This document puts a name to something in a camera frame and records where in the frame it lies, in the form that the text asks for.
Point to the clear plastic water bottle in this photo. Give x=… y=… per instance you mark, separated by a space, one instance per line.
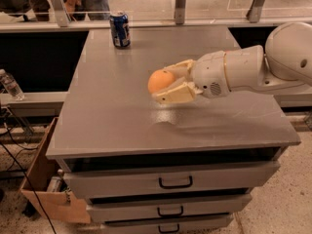
x=11 y=85

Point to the grey drawer cabinet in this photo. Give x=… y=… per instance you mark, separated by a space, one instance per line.
x=109 y=122

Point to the middle grey drawer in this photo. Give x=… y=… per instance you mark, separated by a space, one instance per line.
x=137 y=210

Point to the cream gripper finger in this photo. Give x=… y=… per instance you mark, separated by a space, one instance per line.
x=179 y=70
x=180 y=91

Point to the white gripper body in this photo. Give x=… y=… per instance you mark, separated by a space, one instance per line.
x=210 y=72

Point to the person legs in jeans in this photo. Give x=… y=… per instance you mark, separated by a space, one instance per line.
x=71 y=0

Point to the metal railing frame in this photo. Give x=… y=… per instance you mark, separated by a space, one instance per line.
x=233 y=13

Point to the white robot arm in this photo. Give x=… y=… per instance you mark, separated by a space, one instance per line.
x=283 y=64

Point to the black office chair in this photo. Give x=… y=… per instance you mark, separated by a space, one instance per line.
x=15 y=8

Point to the blue soda can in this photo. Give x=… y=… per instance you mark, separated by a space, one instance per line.
x=120 y=31

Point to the grey drawer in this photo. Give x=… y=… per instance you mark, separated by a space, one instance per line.
x=104 y=184
x=167 y=225
x=137 y=210

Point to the orange fruit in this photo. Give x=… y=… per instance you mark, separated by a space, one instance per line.
x=160 y=79

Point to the bottom grey drawer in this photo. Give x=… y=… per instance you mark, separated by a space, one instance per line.
x=167 y=225

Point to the top grey drawer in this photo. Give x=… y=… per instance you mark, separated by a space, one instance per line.
x=104 y=184

